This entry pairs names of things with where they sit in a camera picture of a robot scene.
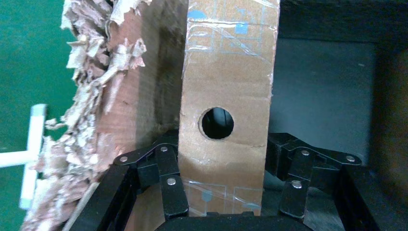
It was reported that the small taped cardboard box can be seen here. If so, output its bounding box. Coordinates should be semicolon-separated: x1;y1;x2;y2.
178;0;281;218

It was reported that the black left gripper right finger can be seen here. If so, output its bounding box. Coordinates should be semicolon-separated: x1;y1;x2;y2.
265;132;383;231

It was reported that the large open cardboard carton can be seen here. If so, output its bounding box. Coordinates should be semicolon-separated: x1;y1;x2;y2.
20;0;408;231

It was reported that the white pipe frame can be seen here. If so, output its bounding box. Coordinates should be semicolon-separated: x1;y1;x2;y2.
0;103;48;210

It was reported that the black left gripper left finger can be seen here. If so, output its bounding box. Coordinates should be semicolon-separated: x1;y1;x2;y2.
67;129;190;231

